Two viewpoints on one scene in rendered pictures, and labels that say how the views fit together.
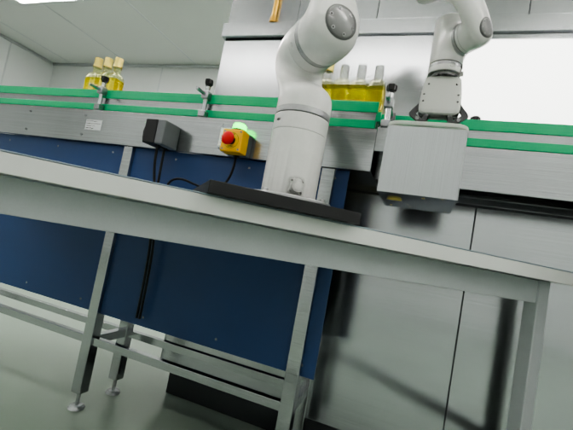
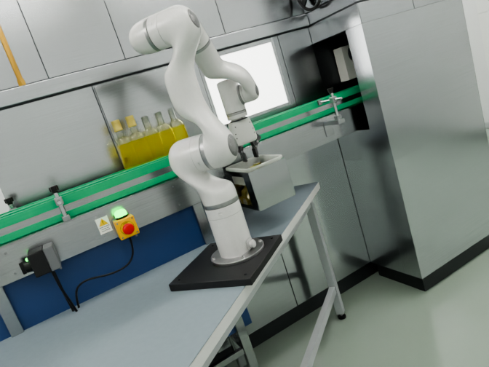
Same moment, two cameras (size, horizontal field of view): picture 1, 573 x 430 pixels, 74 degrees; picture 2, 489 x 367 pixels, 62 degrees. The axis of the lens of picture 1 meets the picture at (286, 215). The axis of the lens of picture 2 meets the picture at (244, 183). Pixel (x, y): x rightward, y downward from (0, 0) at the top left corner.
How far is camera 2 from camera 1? 105 cm
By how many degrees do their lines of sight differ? 46
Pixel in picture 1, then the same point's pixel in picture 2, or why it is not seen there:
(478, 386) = (295, 256)
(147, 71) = not seen: outside the picture
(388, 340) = not seen: hidden behind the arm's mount
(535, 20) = (232, 38)
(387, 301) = not seen: hidden behind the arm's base
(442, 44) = (233, 102)
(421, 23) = (164, 55)
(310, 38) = (222, 162)
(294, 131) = (235, 216)
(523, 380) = (321, 243)
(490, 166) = (268, 151)
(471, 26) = (252, 93)
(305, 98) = (231, 194)
